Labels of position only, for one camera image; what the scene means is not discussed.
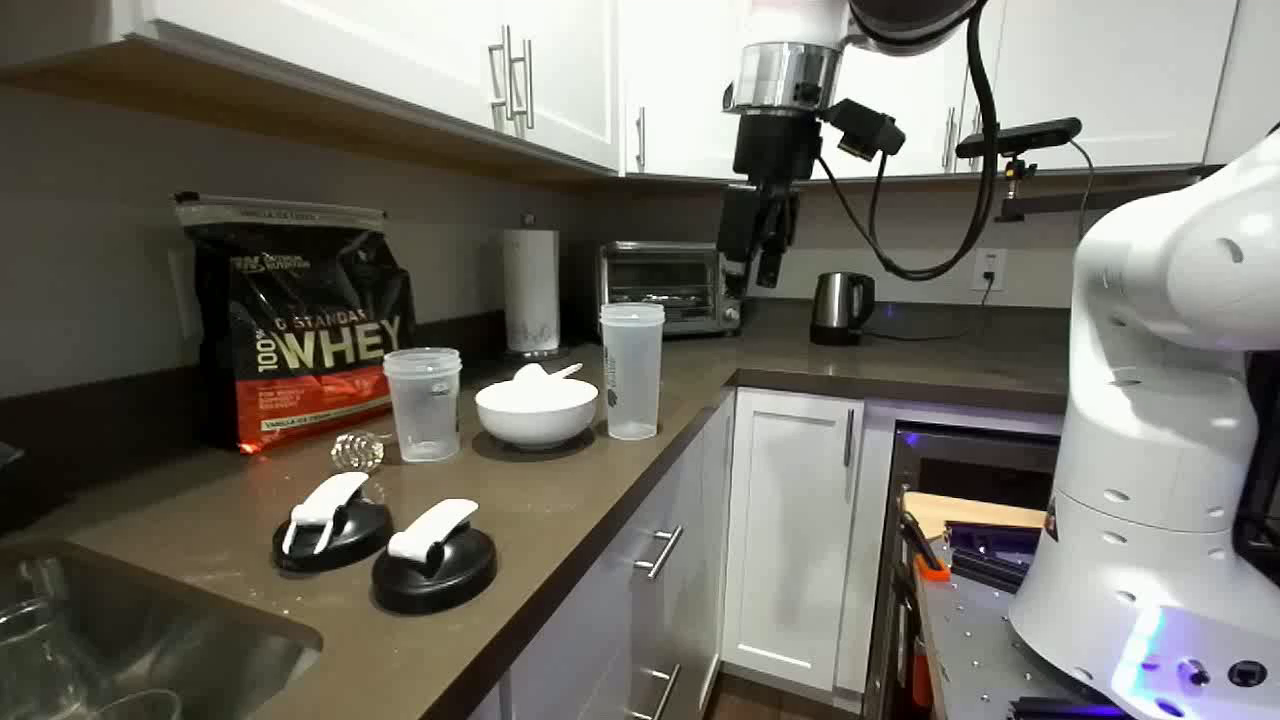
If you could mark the black stereo camera on stand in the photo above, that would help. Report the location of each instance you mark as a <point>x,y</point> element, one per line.
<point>1020,133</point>

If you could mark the small clear glass object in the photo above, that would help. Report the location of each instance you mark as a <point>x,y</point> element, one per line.
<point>358,451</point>

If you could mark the white upper cabinets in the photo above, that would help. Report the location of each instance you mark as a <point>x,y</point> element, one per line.
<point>402,53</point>

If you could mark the orange black clamp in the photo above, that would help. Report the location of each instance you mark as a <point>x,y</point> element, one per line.
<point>923,548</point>

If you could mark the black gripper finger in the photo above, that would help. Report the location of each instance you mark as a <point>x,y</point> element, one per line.
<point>743,226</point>
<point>782,241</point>

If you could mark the stainless steel sink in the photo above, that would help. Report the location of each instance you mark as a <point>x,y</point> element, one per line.
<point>163,640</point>

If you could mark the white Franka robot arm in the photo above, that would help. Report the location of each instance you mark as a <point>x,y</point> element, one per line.
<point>1163,402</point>

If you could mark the steel electric kettle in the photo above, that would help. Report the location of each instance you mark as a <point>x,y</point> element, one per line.
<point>840,310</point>

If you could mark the small clear plastic cup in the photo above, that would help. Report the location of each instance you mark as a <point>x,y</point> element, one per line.
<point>424,414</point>

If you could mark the white plastic scoop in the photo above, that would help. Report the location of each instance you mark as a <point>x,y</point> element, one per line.
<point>566,370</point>

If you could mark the silver toaster oven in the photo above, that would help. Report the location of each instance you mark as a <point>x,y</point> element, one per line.
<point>667,282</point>

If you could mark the wooden board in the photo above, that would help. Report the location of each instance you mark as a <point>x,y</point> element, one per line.
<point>974,510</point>

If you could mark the black whey protein bag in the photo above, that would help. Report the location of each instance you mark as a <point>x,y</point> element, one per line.
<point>303,344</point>

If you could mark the white wall outlet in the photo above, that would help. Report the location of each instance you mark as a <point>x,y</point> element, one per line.
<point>990,270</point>

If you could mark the white base cabinets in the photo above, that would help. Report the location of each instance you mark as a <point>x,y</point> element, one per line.
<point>786,532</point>

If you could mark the white perforated robot table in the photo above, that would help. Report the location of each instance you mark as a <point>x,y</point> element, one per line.
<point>974,655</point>

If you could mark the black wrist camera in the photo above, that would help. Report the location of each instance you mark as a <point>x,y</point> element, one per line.
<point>865,131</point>

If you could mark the white bowl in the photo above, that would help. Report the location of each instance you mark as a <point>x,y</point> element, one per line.
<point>536,417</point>

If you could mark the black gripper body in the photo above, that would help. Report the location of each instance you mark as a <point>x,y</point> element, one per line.
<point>775,149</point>

